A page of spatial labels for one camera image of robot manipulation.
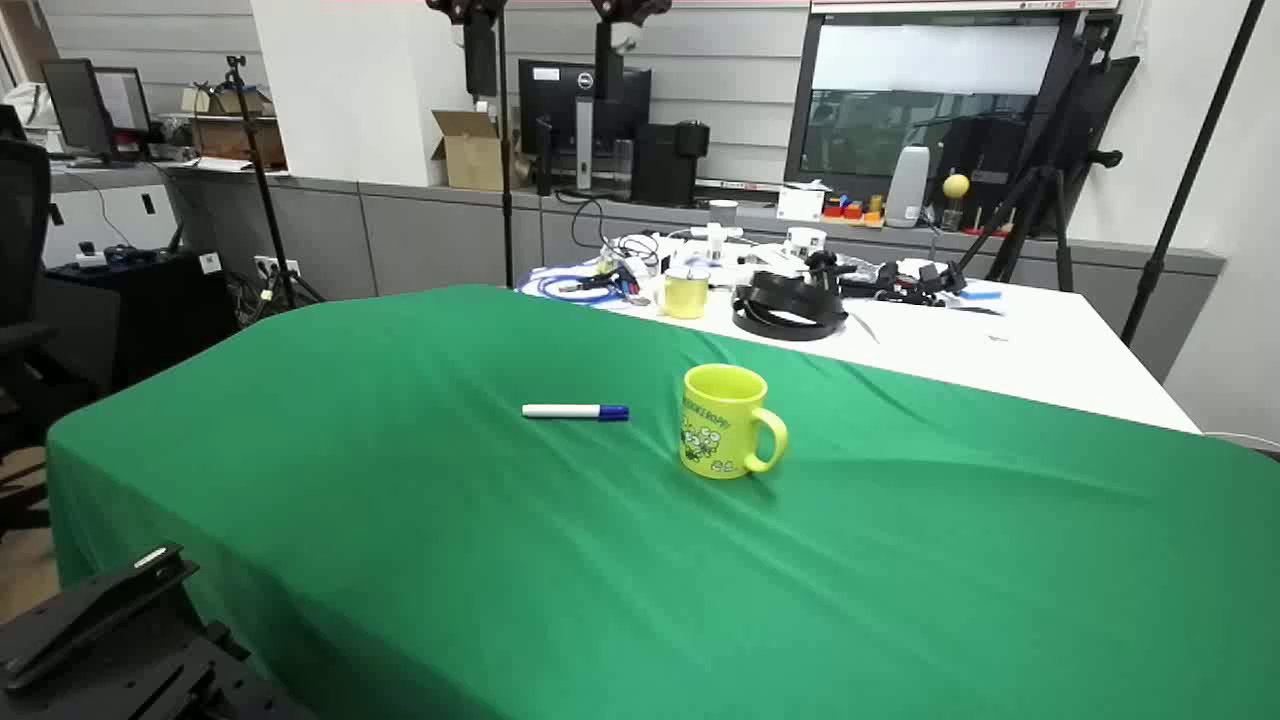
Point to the blue capped white marker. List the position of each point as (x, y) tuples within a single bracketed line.
[(566, 408)]

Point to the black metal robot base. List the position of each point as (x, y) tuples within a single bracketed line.
[(93, 655)]

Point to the yellow printed mug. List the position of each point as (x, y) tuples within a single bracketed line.
[(713, 425)]

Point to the small translucent yellow cup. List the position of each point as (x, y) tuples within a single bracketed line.
[(682, 296)]

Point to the white cluttered parts pile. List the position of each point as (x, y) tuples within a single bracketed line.
[(707, 251)]

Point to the black speaker box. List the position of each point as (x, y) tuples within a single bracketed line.
[(665, 163)]

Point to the white lidded container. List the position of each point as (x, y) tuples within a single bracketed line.
[(801, 203)]

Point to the green table cloth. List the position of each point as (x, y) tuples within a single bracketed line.
[(563, 575)]

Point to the colourful toy blocks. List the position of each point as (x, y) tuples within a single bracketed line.
[(855, 208)]

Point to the open cardboard box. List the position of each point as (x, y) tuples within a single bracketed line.
[(475, 157)]

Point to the black computer monitor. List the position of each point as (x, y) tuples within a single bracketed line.
[(552, 104)]

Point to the white bottle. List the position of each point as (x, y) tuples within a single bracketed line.
[(908, 186)]

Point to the yellow ball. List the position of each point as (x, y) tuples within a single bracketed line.
[(959, 186)]

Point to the large black framed screen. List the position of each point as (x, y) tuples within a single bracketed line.
[(934, 122)]

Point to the thin black tripod stand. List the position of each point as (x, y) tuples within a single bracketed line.
[(261, 186)]

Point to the black folded tripod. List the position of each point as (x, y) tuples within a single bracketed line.
[(1053, 175)]

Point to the brown wooden box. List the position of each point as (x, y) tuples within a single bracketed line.
[(238, 141)]

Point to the black low cabinet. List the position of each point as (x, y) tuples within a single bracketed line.
[(133, 315)]

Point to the slanted black pole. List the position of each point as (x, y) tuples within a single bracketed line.
[(1189, 175)]

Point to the white lit monitor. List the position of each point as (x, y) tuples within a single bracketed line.
[(123, 100)]

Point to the dark desktop monitor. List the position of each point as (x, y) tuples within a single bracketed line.
[(78, 104)]

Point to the black office chair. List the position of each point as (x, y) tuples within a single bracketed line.
[(23, 227)]

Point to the black camera pole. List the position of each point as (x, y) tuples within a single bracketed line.
[(504, 175)]

